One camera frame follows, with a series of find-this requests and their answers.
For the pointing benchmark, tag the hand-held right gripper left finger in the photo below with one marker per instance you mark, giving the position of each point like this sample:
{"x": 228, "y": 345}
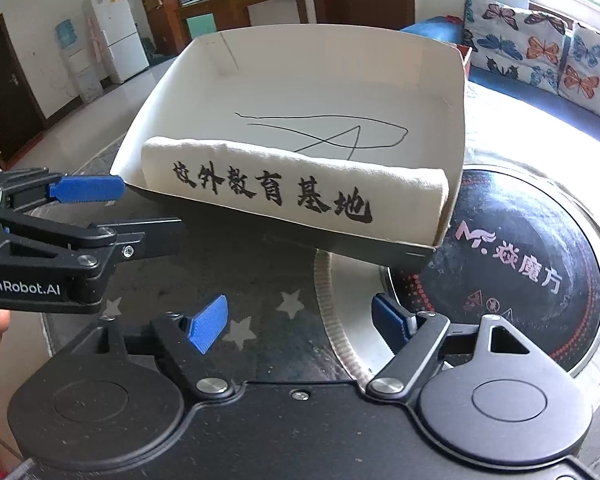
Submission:
{"x": 207, "y": 322}

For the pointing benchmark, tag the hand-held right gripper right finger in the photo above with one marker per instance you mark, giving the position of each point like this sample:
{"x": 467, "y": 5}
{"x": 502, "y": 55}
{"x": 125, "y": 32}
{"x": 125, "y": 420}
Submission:
{"x": 392, "y": 317}

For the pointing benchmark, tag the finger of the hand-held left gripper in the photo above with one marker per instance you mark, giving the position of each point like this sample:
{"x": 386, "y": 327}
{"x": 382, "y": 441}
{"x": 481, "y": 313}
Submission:
{"x": 130, "y": 232}
{"x": 85, "y": 189}

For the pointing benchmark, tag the beige canvas shopping bag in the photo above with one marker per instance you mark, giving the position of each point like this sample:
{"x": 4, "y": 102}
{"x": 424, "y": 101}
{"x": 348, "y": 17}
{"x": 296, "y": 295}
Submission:
{"x": 405, "y": 195}

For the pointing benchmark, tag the white cardboard box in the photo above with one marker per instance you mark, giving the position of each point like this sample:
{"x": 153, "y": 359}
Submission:
{"x": 305, "y": 85}

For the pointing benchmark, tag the dark front door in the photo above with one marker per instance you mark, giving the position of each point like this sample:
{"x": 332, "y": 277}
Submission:
{"x": 10, "y": 95}

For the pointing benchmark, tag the water dispenser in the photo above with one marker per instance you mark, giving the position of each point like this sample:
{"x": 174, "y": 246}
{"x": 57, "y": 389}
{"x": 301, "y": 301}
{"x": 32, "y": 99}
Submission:
{"x": 77, "y": 60}

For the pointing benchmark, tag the white fridge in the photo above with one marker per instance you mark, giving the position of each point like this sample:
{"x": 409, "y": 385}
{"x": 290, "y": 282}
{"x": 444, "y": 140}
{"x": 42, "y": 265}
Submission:
{"x": 117, "y": 35}

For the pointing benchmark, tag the round black induction cooktop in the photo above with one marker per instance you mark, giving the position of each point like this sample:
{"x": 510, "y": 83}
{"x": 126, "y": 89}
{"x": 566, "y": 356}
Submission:
{"x": 530, "y": 220}

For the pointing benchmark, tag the wooden shelf cabinet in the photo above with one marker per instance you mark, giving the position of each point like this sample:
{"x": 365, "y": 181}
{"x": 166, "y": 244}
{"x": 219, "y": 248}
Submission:
{"x": 152, "y": 10}

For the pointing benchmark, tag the wooden table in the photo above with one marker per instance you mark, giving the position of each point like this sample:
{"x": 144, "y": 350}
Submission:
{"x": 240, "y": 2}

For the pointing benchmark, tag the blue sofa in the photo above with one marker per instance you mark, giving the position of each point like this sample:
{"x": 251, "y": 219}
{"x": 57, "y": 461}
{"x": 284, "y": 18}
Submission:
{"x": 490, "y": 85}

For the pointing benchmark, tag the orange box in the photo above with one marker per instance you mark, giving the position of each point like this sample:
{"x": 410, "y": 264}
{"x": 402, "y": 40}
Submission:
{"x": 466, "y": 56}

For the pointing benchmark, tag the blue towel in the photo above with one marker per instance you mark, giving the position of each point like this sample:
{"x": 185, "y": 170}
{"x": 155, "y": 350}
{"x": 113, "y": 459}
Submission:
{"x": 430, "y": 30}

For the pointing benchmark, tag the butterfly print cushion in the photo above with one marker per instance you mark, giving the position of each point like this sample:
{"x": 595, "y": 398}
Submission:
{"x": 592, "y": 75}
{"x": 515, "y": 40}

